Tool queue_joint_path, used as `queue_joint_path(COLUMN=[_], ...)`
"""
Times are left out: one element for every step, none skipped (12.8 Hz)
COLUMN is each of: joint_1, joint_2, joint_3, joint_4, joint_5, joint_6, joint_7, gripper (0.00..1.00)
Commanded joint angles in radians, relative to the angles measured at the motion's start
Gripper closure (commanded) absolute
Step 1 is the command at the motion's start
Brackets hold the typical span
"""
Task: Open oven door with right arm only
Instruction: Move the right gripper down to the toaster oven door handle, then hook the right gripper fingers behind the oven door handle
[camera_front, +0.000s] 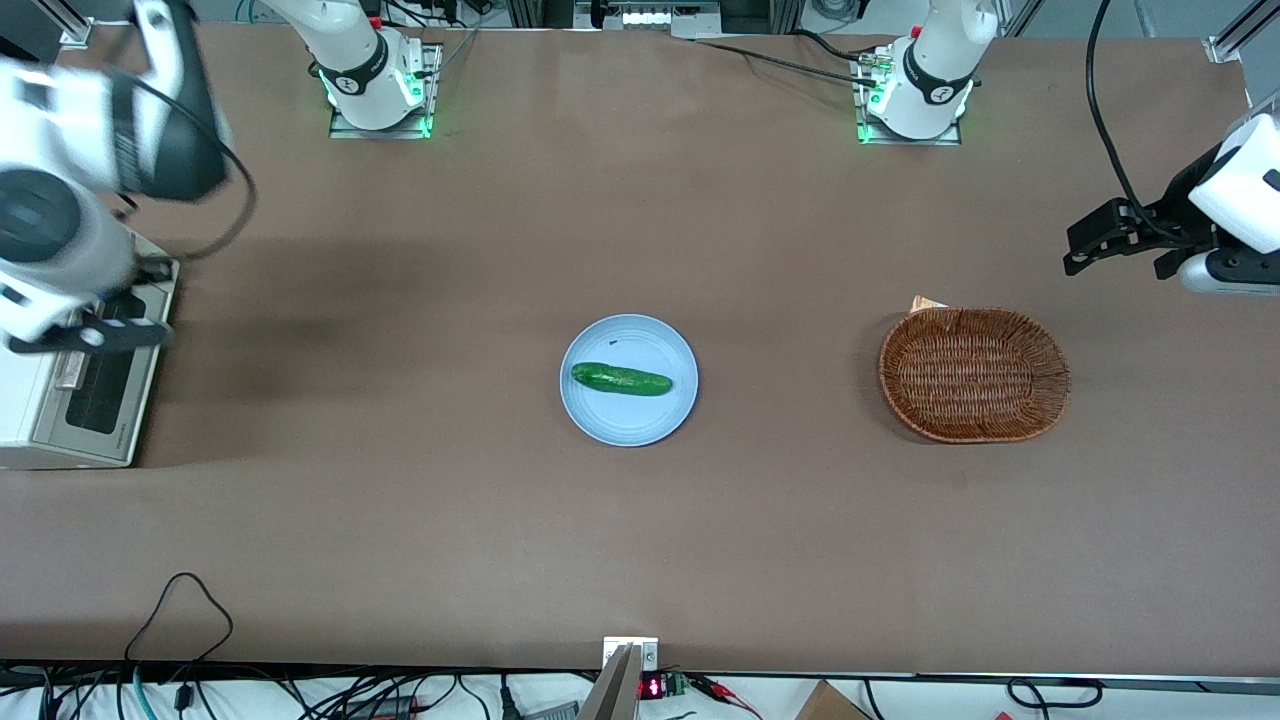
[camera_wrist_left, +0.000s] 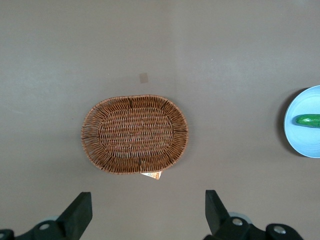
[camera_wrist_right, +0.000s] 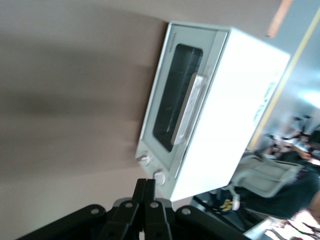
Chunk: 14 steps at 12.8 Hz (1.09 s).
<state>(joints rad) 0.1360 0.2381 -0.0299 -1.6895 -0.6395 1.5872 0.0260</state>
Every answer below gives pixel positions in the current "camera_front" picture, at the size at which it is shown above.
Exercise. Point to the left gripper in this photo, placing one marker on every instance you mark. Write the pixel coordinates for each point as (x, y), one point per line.
(1177, 208)

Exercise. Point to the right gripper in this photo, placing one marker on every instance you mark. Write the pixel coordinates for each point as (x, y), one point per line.
(125, 302)

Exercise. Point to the silver oven door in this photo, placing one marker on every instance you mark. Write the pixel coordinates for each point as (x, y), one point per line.
(100, 400)

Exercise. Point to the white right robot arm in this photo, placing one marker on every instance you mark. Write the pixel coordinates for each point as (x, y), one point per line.
(370, 70)

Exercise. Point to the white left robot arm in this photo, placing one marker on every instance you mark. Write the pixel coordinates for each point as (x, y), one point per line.
(935, 60)

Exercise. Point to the beige toaster oven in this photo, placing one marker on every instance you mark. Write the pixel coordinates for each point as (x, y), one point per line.
(20, 420)

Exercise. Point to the brown oval wicker basket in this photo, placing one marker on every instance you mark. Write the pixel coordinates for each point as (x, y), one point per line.
(975, 375)

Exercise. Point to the orange paper tag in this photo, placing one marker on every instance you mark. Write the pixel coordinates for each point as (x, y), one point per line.
(925, 304)

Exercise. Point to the black power adapter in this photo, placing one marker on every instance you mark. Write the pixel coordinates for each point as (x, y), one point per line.
(380, 708)

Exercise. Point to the green cucumber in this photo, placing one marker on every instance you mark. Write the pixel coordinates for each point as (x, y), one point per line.
(620, 379)

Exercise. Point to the light blue round plate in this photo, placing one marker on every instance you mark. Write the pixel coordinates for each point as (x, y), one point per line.
(630, 420)

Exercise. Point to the white power strip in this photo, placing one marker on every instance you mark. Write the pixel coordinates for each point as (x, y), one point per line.
(650, 15)

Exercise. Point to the brown cardboard box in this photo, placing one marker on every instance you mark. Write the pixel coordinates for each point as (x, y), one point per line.
(830, 705)

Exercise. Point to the red alligator clip lead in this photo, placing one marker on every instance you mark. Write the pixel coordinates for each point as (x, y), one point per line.
(730, 697)

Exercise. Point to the red digit display module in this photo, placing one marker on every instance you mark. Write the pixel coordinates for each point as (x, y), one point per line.
(651, 688)

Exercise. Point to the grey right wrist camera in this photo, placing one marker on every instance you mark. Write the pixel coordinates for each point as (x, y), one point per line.
(130, 333)

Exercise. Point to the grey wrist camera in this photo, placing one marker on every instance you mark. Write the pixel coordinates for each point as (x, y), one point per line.
(1230, 275)
(130, 333)

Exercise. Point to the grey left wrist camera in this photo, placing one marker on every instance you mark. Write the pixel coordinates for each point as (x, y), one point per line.
(1230, 275)

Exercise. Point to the aluminium frame profile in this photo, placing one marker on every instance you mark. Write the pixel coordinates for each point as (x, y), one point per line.
(70, 20)
(1235, 35)

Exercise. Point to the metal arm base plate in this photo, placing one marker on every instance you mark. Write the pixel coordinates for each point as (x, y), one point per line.
(433, 95)
(912, 142)

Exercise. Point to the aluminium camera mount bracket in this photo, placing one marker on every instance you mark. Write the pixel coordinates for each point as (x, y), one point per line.
(612, 690)

